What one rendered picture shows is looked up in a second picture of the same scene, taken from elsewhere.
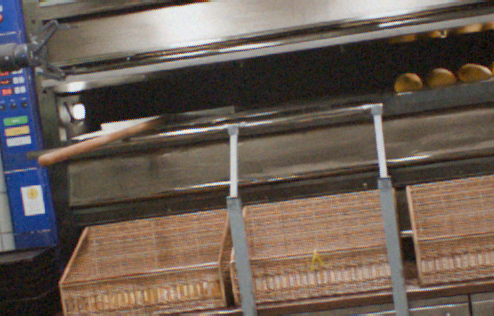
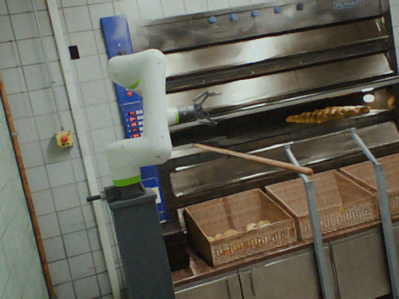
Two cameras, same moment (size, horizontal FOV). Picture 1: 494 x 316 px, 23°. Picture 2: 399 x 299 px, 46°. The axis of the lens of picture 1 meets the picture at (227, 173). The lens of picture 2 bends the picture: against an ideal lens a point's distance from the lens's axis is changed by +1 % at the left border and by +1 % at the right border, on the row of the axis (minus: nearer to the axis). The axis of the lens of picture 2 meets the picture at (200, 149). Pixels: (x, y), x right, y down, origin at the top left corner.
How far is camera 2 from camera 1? 2.30 m
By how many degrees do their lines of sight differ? 24
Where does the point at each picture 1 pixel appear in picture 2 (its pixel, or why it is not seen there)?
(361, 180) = (316, 167)
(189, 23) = (232, 92)
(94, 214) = (185, 199)
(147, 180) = (214, 177)
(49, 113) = not seen: hidden behind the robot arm
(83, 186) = (180, 184)
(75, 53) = not seen: hidden behind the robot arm
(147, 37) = (211, 101)
